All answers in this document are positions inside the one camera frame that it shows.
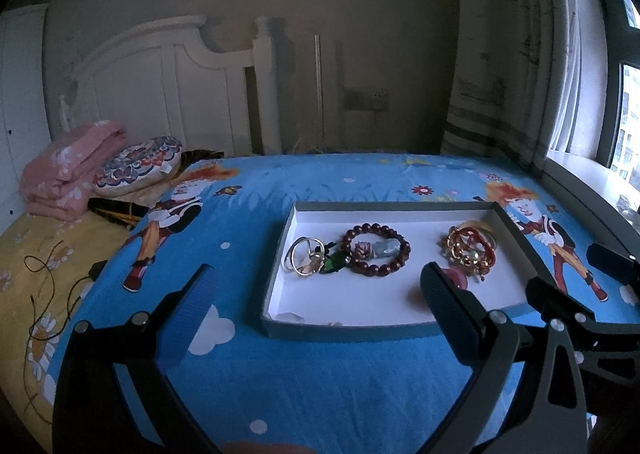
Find white windowsill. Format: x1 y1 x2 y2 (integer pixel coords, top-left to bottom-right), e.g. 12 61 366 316
542 154 640 255

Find dark window frame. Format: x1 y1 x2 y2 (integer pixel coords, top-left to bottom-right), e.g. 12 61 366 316
580 0 640 176

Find red stone pendant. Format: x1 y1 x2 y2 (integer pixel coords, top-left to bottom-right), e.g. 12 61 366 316
442 268 472 291

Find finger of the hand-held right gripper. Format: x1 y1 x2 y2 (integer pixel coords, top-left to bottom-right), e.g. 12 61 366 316
587 243 640 289
525 275 602 336

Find yellow floral bedsheet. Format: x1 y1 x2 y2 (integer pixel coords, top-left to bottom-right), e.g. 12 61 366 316
0 204 151 450

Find thin metal pole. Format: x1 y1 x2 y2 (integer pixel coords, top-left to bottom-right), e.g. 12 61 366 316
313 35 326 151

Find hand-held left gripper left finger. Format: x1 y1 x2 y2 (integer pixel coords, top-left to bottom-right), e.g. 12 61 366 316
51 263 219 454

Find pink folded blanket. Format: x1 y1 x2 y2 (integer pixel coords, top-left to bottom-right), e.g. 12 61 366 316
21 121 129 221

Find interlocked silver bangles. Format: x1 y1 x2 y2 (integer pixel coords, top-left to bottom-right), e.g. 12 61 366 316
284 235 327 278

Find grey shallow tray box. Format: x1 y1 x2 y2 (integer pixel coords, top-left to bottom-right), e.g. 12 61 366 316
261 200 557 344

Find pale patterned curtain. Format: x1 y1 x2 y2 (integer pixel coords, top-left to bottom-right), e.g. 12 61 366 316
440 0 622 181

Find red string gold bead bracelet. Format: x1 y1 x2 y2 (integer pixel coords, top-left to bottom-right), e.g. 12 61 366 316
440 226 499 281

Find white bed headboard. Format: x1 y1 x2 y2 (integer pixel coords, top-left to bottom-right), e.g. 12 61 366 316
60 16 284 158

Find plain gold bangle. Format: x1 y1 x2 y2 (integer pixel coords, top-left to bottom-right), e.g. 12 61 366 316
452 220 499 247

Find white wardrobe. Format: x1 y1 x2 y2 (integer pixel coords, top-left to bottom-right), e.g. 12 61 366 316
0 4 52 230

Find green stone pendant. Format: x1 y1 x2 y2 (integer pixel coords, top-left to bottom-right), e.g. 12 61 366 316
320 254 347 278

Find gold link bracelet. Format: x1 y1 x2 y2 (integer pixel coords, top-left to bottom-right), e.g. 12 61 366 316
442 229 483 267

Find dark red bead bracelet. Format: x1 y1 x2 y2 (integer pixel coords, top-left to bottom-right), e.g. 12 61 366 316
341 223 412 277

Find patterned round cushion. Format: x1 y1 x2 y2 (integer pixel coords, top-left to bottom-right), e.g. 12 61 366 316
95 135 182 196

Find blue cartoon printed cloth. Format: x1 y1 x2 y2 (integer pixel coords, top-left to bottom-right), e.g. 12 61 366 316
52 151 640 454

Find black cable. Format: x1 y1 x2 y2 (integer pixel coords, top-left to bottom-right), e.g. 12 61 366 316
24 240 109 351

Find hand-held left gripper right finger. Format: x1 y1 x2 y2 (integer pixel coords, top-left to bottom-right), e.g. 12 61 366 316
420 261 590 454

